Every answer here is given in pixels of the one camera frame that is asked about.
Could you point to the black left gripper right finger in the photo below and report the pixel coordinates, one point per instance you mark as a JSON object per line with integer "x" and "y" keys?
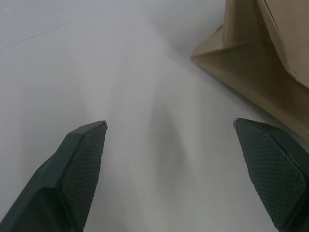
{"x": 272, "y": 169}

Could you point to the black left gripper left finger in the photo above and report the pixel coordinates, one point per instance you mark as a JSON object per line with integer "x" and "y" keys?
{"x": 72, "y": 174}

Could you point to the brown paper bag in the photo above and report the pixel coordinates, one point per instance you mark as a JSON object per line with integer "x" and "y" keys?
{"x": 260, "y": 55}

